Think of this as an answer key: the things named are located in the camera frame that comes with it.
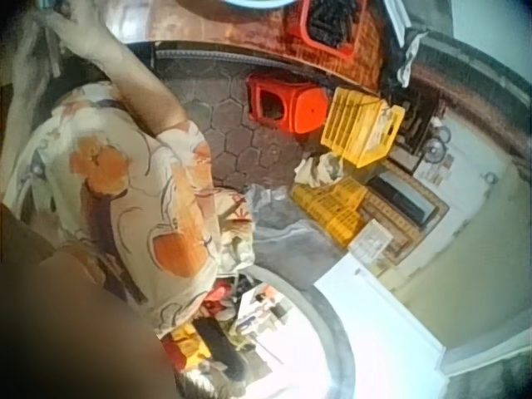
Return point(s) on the person's right hand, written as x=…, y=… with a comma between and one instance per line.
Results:
x=81, y=25

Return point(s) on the person's right fingers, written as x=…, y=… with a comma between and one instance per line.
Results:
x=56, y=20

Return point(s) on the white cloth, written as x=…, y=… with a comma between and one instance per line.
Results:
x=29, y=70

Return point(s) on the blue rimmed bowl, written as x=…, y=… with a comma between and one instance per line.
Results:
x=262, y=2

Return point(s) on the red plastic stool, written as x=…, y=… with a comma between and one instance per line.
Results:
x=291, y=104

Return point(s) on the red plastic basket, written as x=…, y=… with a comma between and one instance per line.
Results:
x=332, y=33

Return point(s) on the crumpled white paper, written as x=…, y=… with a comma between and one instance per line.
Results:
x=318, y=168

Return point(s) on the grey plastic bag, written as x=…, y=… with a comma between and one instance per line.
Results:
x=287, y=232

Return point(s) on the tall yellow plastic crate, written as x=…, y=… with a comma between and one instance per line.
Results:
x=361, y=129

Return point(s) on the flat yellow plastic crate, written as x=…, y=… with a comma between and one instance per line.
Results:
x=332, y=208

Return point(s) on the heap of colourful items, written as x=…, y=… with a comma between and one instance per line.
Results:
x=224, y=324

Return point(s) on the hanging white rag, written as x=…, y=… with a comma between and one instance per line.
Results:
x=409, y=58

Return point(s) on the white grid tray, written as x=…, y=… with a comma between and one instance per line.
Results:
x=370, y=241

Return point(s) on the black box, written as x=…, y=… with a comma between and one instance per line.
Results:
x=401, y=199

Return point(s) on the small fan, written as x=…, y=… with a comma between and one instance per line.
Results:
x=438, y=143

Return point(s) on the brown woven tray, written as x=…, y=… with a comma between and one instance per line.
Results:
x=409, y=245

